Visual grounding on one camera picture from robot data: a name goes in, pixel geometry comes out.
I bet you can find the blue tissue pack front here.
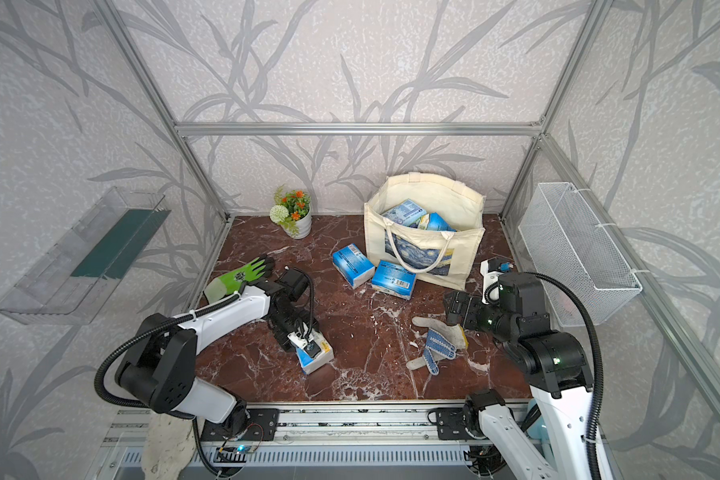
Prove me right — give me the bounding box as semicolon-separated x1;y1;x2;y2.
293;330;334;375

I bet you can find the blue barcode tissue pack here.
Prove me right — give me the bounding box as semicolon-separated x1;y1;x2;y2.
332;243;375;289

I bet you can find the light blue wipes pack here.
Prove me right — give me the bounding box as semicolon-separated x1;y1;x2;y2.
382;199;427;228

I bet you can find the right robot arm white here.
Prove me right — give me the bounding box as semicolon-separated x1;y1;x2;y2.
444;272;613;479

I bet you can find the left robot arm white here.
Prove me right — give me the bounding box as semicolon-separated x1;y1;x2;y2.
114;268;315;435

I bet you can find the cream starry night canvas bag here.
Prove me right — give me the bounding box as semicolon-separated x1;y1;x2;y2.
364;172;485;290

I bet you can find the green black work glove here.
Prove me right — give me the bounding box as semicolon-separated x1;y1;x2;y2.
204;255;275;304

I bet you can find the beige blue striped glove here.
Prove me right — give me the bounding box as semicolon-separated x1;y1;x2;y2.
406;317;469;376

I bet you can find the white ribbed flower pot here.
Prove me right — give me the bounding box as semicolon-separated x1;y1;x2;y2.
288;212;312;240

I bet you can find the artificial green flower plant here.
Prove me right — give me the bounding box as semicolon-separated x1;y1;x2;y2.
269;185;312;238

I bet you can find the white knit glove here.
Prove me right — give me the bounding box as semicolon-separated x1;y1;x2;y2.
141;414;196;480

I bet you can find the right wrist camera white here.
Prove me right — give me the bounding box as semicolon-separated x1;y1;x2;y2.
480;256;515;304

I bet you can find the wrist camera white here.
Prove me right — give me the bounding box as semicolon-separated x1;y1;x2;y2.
480;256;515;304
287;330;326;359

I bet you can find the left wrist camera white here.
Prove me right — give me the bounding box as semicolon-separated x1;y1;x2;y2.
287;330;326;359

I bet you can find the white wire mesh basket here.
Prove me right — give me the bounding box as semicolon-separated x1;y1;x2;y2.
519;182;642;325

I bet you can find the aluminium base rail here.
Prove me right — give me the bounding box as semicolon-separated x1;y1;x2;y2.
87;401;491;479

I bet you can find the black corrugated left cable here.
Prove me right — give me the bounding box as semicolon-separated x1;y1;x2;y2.
93;266;316;478

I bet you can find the clear plastic wall shelf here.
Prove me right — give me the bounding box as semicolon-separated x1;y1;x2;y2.
0;187;171;325

